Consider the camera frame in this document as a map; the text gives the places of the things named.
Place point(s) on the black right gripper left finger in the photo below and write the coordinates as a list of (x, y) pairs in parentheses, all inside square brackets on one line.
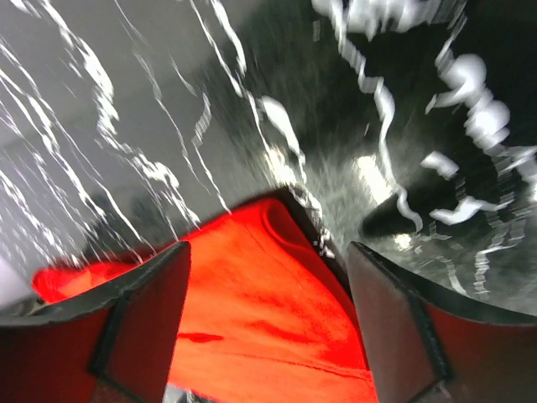
[(113, 343)]

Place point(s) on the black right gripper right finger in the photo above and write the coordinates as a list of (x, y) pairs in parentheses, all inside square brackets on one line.
[(426, 343)]

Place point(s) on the red t shirt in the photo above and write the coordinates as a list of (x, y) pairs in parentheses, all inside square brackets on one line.
[(264, 319)]

